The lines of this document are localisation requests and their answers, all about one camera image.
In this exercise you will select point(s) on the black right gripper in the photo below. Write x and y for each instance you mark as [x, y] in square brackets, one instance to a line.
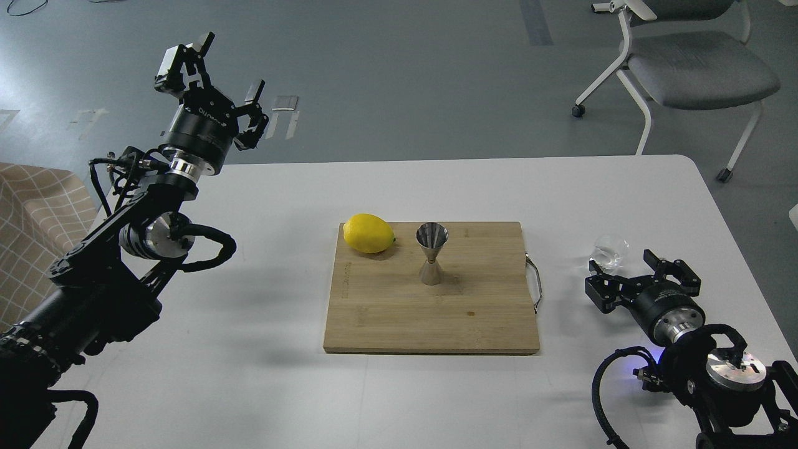
[665, 310]

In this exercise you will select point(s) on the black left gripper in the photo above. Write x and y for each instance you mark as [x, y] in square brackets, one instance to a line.
[203, 125]

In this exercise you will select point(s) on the small clear glass cup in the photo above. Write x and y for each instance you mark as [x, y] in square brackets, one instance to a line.
[609, 250]

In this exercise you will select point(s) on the steel double jigger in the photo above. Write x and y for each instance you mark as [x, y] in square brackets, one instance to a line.
[431, 237]

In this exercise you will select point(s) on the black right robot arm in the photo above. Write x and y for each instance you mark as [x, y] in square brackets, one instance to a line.
[738, 401]

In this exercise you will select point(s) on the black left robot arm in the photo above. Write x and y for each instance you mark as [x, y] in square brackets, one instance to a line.
[108, 284]

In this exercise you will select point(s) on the yellow lemon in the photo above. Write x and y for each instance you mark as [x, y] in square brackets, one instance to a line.
[368, 233]

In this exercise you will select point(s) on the beige checkered cloth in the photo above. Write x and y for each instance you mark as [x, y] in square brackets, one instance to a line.
[44, 213]

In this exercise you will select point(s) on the grey office chair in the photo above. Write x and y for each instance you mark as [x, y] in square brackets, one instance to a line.
[696, 70]

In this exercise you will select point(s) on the bamboo cutting board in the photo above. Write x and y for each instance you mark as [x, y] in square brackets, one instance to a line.
[483, 305]

